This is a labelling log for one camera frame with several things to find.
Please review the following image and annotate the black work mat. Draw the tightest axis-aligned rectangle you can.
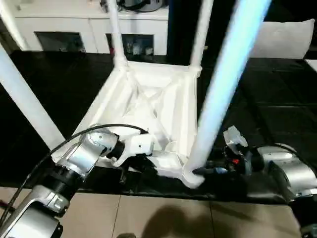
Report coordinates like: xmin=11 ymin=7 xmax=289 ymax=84
xmin=0 ymin=49 xmax=317 ymax=205

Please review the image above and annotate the grey round appliance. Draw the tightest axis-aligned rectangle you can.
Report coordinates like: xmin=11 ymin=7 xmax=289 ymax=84
xmin=115 ymin=0 xmax=162 ymax=12

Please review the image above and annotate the grey printed cushion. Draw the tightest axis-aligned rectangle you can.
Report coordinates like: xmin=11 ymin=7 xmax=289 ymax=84
xmin=249 ymin=18 xmax=315 ymax=60

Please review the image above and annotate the white plastic table top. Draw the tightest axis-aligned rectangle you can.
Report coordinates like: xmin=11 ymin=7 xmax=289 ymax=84
xmin=50 ymin=60 xmax=207 ymax=189

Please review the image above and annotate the black box with gold label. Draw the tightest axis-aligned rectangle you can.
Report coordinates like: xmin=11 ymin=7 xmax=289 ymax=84
xmin=166 ymin=0 xmax=239 ymax=60

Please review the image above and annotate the flat white board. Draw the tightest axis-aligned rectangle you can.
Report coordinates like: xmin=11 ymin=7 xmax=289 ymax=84
xmin=303 ymin=58 xmax=317 ymax=73

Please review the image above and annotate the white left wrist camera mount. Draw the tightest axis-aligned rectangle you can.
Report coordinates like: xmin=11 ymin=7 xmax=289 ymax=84
xmin=109 ymin=134 xmax=156 ymax=169

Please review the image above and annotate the white cabinet with glass doors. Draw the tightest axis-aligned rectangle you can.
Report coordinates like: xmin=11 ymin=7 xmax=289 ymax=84
xmin=13 ymin=0 xmax=169 ymax=56

